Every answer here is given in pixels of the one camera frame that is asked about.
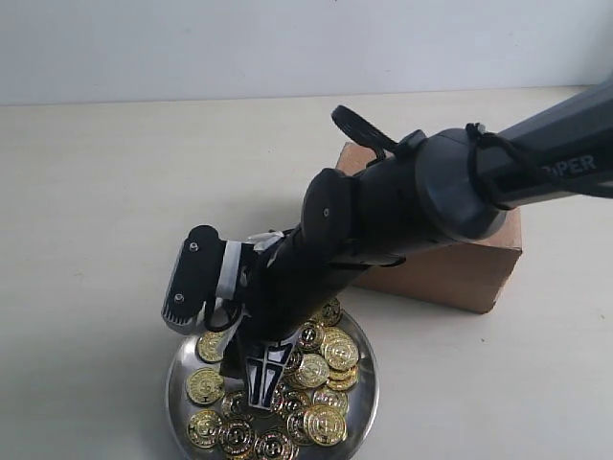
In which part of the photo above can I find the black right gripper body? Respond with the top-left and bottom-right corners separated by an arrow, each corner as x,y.
221,228 -> 367,379

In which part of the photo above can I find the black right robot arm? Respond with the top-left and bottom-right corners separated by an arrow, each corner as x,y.
237,82 -> 612,410

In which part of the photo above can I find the brown cardboard slot box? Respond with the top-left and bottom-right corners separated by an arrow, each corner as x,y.
334,141 -> 524,315

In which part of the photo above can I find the round steel plate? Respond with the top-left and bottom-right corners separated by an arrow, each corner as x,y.
165,310 -> 378,459

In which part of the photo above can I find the gold coin centre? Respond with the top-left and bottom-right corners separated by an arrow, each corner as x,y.
294,354 -> 329,388

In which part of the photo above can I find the gold coin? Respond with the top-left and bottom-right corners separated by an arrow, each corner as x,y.
187,409 -> 223,449
294,354 -> 329,388
304,404 -> 347,447
195,331 -> 224,364
186,368 -> 225,405
322,335 -> 359,371

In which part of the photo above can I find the gold coin far edge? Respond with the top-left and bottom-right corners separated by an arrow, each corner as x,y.
311,298 -> 343,327

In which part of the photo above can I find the gold coin upper left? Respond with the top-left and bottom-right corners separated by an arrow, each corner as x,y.
195,331 -> 224,364

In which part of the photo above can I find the gold coin left middle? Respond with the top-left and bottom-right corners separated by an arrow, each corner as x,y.
186,368 -> 225,405

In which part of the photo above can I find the gold coin right top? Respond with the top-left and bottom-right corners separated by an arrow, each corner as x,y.
322,335 -> 359,371

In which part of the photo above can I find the gold coin front right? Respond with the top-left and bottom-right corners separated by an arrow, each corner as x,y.
304,404 -> 347,447

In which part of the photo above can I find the gold coin front left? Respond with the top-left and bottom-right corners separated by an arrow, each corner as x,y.
187,409 -> 223,449

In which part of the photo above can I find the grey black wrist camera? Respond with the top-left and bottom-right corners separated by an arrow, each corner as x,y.
161,225 -> 226,335

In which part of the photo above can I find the black cable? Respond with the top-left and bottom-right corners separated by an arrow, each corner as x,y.
330,103 -> 613,212

